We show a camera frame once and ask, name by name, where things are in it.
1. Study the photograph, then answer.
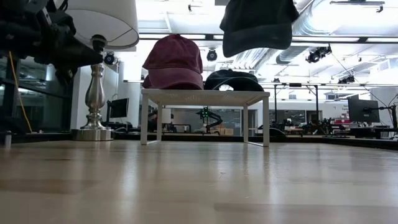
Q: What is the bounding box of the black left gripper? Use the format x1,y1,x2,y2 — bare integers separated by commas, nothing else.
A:
30,10,104,86

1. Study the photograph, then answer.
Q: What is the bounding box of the blue denim cap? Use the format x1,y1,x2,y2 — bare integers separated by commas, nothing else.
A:
219,0,300,58
203,68,265,92

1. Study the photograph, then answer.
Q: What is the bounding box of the white shade silver table lamp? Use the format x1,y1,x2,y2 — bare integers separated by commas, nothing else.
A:
63,0,140,142

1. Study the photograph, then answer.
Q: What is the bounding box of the black computer monitor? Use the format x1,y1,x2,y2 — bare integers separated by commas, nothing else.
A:
108,98,130,119
347,95,381,124

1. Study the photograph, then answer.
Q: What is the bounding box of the white metal shelf riser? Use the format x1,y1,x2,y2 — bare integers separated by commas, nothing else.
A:
140,88,271,147

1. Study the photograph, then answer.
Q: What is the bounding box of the cardboard box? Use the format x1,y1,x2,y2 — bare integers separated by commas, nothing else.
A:
214,126,234,136

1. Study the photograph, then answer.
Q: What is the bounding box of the yellow cable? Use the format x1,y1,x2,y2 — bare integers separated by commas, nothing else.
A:
8,50,33,134

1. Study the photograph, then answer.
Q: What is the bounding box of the black ceiling light rail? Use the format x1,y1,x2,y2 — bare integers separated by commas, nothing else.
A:
139,32,398,44

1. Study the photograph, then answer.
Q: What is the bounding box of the silver ventilation duct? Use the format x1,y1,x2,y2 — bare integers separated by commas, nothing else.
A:
236,0,330,72

